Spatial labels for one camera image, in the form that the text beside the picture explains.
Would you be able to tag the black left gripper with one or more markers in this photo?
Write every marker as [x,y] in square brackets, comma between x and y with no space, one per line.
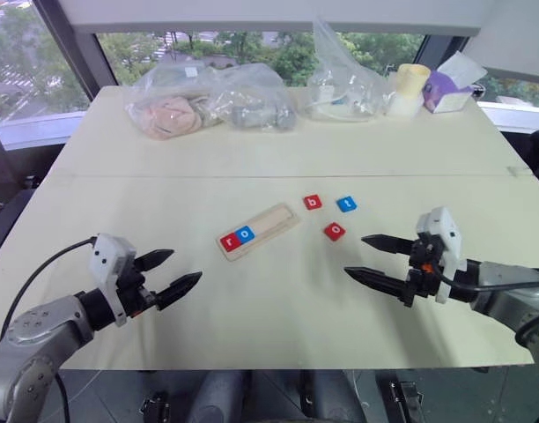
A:
[133,293]

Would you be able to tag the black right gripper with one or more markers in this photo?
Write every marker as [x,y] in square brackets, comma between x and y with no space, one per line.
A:
[423,269]

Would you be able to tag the red o tile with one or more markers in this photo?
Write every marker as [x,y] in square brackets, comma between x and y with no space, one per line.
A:
[334,230]

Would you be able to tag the blue t tile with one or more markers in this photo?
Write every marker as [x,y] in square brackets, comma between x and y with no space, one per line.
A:
[347,204]

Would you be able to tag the red b tile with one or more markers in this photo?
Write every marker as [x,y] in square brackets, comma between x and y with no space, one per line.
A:
[312,202]

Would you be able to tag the wooden letter tray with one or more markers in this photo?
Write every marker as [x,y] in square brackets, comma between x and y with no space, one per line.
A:
[274,220]

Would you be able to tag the red r tile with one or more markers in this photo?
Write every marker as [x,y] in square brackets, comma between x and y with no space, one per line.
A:
[229,241]

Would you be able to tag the blue o tile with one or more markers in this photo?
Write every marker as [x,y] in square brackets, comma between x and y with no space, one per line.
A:
[245,233]

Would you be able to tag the dark rounded shape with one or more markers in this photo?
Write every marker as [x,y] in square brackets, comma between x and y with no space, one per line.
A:
[221,396]
[333,396]

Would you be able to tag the plastic bag with pink items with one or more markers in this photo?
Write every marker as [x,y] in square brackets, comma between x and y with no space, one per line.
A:
[168,114]

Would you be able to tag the clear tape strip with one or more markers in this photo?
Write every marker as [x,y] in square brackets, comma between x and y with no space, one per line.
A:
[518,171]

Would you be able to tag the clear bag with white items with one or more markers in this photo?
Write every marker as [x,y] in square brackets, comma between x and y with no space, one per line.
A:
[340,97]

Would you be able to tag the cream cylindrical roll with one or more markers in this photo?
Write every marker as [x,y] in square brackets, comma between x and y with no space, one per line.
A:
[408,88]

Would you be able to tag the purple tissue box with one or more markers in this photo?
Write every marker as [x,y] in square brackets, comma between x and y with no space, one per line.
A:
[445,94]

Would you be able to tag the plastic bag with grey items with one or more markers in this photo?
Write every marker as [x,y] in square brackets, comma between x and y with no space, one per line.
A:
[256,116]

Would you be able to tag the small dark round object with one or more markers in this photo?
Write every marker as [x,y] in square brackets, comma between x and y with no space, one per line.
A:
[478,88]

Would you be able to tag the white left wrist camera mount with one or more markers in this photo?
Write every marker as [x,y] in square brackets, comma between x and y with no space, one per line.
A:
[106,260]

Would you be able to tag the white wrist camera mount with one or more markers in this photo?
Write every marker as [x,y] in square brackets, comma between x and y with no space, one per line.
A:
[106,260]
[445,229]

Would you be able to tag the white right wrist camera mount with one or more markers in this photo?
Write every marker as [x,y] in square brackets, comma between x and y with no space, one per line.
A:
[445,229]

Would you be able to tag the black clamp bracket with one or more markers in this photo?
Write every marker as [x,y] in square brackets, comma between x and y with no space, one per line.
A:
[406,401]
[155,407]

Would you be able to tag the dark window frame post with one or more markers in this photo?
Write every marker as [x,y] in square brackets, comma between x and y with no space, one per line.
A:
[443,55]
[76,44]

